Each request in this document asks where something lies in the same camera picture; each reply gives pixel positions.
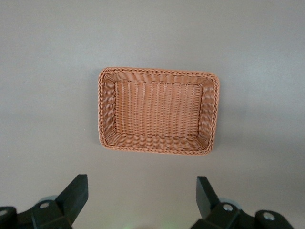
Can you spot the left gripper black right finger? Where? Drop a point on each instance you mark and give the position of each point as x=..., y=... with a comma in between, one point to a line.
x=209, y=205

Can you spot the brown wicker basket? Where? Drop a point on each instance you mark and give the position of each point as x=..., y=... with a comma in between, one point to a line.
x=157, y=112

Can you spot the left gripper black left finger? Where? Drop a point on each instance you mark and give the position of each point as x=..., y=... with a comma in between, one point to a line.
x=71, y=200

